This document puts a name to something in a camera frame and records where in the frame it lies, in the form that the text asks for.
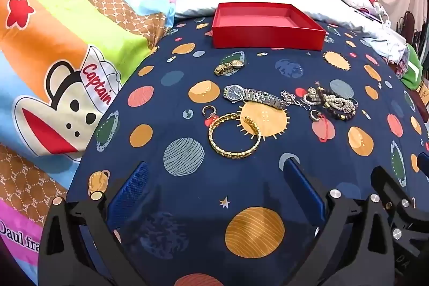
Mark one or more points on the small hoop earring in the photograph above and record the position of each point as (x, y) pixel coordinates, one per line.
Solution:
(204, 111)
(312, 116)

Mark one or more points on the cartoon monkey quilt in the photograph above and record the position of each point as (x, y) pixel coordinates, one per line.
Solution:
(67, 21)

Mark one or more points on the green cloth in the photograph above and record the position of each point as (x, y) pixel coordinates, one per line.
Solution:
(410, 68)

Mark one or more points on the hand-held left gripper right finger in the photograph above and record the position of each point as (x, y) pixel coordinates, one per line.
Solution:
(303, 188)

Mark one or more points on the red cardboard box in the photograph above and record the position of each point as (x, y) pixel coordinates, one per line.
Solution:
(268, 34)

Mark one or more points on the silver filigree drop earring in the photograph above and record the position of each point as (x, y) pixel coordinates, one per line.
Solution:
(287, 95)
(311, 93)

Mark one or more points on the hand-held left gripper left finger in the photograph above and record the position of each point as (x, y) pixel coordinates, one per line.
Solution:
(129, 192)

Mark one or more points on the dark metal frame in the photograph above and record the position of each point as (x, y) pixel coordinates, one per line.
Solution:
(410, 24)

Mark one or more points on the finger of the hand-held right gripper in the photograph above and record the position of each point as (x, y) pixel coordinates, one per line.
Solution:
(398, 192)
(424, 163)

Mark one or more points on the navy planet print sheet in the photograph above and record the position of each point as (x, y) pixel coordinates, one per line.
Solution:
(187, 192)

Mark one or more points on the gold wristwatch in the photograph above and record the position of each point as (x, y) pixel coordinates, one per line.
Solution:
(231, 65)

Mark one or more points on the silver wristwatch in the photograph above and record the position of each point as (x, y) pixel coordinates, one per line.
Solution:
(254, 95)

